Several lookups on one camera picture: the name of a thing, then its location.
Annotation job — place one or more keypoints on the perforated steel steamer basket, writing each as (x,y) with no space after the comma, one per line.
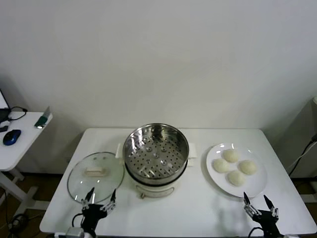
(138,146)

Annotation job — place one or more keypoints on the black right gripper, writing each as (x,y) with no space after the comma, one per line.
(268,223)

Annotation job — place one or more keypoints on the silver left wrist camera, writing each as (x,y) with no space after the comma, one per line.
(74,232)

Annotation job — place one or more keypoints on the white electric cooker base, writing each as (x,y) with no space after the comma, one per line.
(153,191)

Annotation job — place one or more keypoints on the black wall plug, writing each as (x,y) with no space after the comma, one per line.
(314,138)

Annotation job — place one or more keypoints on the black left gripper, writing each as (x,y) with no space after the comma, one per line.
(91,215)

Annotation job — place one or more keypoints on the white round plate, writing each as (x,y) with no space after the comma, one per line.
(257,183)

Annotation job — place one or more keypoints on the blue computer mouse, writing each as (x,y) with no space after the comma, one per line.
(12,137)

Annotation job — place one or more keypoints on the white side table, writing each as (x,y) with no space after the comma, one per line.
(22,148)

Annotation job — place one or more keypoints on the open laptop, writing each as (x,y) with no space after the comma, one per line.
(2,99)

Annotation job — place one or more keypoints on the white steamed baozi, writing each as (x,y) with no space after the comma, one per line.
(247,166)
(236,177)
(231,155)
(221,165)

